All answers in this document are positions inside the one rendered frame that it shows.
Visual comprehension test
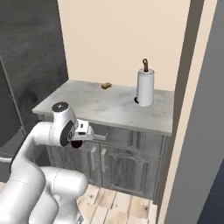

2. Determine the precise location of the grey wooden cupboard door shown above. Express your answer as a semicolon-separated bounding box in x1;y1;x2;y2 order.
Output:
100;143;161;197
45;141;102;187

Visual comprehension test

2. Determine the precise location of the brown paper towel holder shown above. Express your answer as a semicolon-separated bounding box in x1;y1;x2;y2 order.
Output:
133;58;151;104

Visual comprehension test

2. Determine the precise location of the grey wooden drawer front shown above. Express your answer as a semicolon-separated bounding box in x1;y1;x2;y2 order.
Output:
87;122;165;148

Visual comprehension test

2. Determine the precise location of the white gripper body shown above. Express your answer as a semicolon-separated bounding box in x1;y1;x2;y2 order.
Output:
72;129;96;143

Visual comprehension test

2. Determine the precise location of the white paper towel roll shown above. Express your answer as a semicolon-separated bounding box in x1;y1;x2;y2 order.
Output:
136;67;155;108

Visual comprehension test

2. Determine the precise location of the dark grey fridge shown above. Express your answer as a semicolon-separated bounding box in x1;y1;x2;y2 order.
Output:
0;0;70;184

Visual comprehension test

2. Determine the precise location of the grey cupboard door handle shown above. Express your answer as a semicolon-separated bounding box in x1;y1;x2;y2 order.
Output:
89;145;98;171
100;147;108;173

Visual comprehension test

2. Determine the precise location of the grey drawer handle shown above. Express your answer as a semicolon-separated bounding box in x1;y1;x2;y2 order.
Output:
93;132;109;140

